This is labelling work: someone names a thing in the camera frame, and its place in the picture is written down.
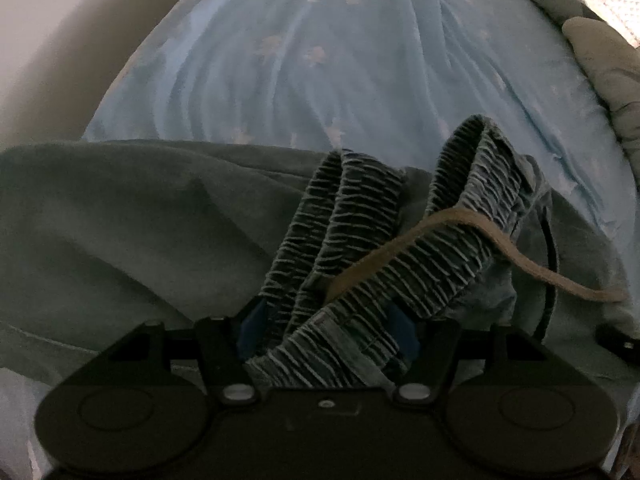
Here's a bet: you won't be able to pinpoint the grey-blue pants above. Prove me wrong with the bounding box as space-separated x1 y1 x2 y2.
0 115 640 397

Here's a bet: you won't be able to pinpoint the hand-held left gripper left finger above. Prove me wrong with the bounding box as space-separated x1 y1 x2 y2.
92 299 267 405

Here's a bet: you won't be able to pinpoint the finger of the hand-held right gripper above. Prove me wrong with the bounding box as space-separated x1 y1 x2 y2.
597 325 640 362

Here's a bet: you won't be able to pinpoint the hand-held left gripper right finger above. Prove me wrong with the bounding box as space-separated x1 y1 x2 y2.
390 304 562 405

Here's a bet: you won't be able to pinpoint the grey duvet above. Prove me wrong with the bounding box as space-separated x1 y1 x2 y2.
514 0 640 173

